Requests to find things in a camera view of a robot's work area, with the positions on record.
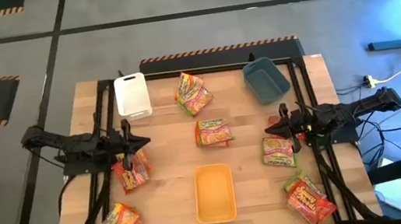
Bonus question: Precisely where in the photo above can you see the black cable tangle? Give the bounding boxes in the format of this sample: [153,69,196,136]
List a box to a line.
[354,113,392,169]

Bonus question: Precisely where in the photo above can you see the lime chili noodle pack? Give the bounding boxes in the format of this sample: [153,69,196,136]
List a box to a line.
[259,133,299,172]
[280,169,317,195]
[176,85,216,119]
[192,117,236,152]

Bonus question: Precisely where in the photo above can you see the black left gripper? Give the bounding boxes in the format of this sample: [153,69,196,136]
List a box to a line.
[106,114,156,173]

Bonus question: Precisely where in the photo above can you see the teal plastic bin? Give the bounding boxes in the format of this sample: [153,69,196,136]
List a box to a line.
[241,54,294,107]

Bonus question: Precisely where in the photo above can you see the white plastic bin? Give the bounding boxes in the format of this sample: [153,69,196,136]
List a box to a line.
[112,71,155,124]

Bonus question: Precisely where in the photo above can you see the yellow plastic bin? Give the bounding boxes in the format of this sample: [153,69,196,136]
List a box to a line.
[189,161,239,224]

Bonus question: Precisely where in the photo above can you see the yellow power plug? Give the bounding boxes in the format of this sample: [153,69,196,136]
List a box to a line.
[361,73,378,90]

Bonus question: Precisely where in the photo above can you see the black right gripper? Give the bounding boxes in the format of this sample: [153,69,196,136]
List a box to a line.
[261,99,315,157]

